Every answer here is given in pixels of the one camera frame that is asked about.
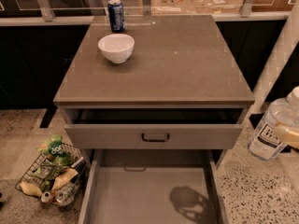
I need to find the green snack bag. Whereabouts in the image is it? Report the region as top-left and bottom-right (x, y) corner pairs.
(37, 134), (73, 166)

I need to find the grey top drawer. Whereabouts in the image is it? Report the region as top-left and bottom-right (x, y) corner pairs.
(65, 108), (242, 149)

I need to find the grey drawer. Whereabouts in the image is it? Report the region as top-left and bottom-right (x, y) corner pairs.
(78, 161), (229, 224)
(65, 108), (242, 149)

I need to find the clear plastic water bottle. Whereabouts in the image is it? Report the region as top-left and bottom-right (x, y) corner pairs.
(248, 87), (299, 161)

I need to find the silver can in basket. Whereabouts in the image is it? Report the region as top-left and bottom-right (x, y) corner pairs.
(55, 183), (78, 206)

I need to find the black wire basket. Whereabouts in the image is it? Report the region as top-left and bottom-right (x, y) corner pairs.
(15, 143), (89, 206)

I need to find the grey middle drawer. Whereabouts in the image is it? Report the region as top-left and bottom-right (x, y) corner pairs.
(78, 161), (229, 224)

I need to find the white ceramic bowl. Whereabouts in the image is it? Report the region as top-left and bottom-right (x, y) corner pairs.
(98, 34), (135, 63)

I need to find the yellow snack bag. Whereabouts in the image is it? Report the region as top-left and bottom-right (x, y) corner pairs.
(52, 168), (78, 190)

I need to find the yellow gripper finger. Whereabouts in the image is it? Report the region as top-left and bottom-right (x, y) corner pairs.
(274, 124), (299, 148)

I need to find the blue soda can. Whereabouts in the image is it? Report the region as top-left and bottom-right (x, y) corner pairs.
(107, 0), (125, 32)

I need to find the grey drawer cabinet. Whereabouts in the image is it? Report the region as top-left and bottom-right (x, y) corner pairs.
(52, 14), (256, 224)

